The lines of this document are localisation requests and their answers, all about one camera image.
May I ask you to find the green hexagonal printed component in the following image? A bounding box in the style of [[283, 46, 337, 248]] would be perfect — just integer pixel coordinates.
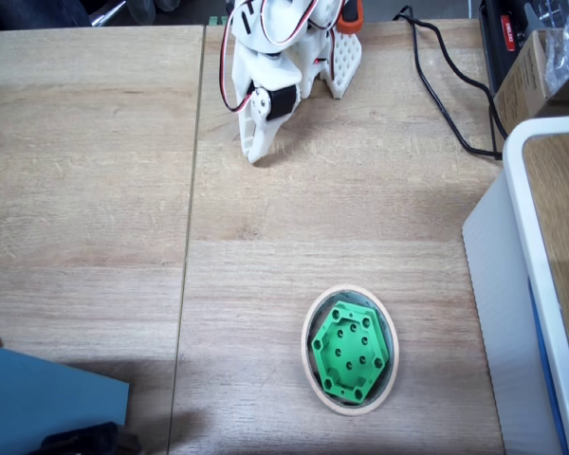
[[311, 300, 393, 407]]

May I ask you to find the orange clamp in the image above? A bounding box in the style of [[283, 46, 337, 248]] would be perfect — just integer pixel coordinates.
[[337, 0, 365, 34]]

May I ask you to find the shiny metal bar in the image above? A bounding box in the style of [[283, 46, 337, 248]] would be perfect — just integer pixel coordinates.
[[88, 0, 127, 26]]

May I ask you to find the beige tape roll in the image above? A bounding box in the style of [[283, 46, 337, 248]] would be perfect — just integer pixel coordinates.
[[301, 283, 400, 419]]

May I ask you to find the black device red label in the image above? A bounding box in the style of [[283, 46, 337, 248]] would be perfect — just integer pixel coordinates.
[[477, 0, 569, 94]]

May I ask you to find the dark blue fabric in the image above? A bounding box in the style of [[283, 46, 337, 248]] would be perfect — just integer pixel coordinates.
[[0, 0, 92, 30]]

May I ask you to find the brown cardboard box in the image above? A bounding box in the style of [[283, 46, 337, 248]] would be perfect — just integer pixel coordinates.
[[492, 28, 569, 137]]

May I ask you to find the white shelf riser wooden top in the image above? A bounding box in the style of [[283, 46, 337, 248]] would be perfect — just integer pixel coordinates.
[[502, 116, 569, 455]]

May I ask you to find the white corrugated panel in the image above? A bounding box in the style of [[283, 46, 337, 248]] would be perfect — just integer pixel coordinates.
[[462, 170, 568, 455]]

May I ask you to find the clear plastic bag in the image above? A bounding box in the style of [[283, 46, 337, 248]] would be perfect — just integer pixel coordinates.
[[542, 0, 569, 96]]

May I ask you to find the blue-grey box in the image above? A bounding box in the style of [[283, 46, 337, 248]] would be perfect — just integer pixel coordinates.
[[0, 343, 131, 455]]

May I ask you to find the black object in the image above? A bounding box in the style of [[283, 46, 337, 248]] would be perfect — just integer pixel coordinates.
[[40, 420, 143, 455]]

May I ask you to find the black power cable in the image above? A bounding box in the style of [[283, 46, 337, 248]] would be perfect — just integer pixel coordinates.
[[392, 4, 504, 160]]

